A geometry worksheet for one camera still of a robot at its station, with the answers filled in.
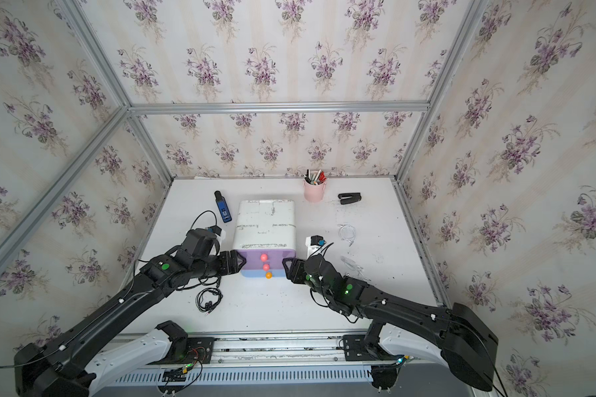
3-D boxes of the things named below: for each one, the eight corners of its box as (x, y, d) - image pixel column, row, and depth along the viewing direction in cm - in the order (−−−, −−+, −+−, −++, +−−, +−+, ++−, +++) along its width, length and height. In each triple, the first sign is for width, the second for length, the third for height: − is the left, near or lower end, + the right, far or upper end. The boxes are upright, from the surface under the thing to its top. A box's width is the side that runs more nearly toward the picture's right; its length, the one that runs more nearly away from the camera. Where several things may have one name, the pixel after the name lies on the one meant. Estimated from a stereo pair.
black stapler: (340, 204, 112) (341, 201, 110) (338, 197, 115) (339, 193, 113) (361, 202, 113) (362, 199, 111) (358, 194, 116) (359, 191, 114)
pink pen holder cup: (303, 202, 113) (304, 185, 104) (303, 186, 120) (303, 169, 111) (324, 202, 113) (326, 185, 104) (323, 186, 120) (325, 169, 111)
